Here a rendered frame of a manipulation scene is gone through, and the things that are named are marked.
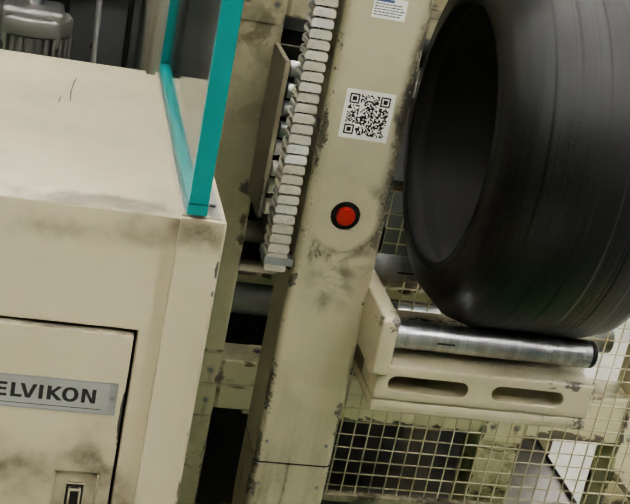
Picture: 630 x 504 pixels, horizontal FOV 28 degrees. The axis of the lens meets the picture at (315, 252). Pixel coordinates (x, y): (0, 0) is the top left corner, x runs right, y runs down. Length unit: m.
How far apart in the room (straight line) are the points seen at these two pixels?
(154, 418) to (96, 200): 0.23
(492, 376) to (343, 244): 0.31
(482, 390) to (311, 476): 0.33
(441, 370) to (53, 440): 0.84
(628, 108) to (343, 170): 0.43
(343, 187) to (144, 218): 0.77
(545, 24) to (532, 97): 0.11
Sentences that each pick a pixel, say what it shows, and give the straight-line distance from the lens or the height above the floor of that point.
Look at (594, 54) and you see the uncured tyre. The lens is 1.79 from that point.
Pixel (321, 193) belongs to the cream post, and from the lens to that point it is 1.89.
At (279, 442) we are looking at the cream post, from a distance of 2.07.
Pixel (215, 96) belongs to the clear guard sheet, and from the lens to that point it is 1.13.
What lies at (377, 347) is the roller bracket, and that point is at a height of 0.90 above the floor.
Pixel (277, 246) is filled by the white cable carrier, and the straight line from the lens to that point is 1.92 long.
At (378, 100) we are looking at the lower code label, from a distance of 1.86.
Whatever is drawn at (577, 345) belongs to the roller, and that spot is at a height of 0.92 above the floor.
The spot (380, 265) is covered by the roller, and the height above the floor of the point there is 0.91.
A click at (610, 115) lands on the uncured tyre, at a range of 1.77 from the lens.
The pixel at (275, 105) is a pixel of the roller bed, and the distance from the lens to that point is 2.27.
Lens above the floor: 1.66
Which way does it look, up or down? 20 degrees down
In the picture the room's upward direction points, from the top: 12 degrees clockwise
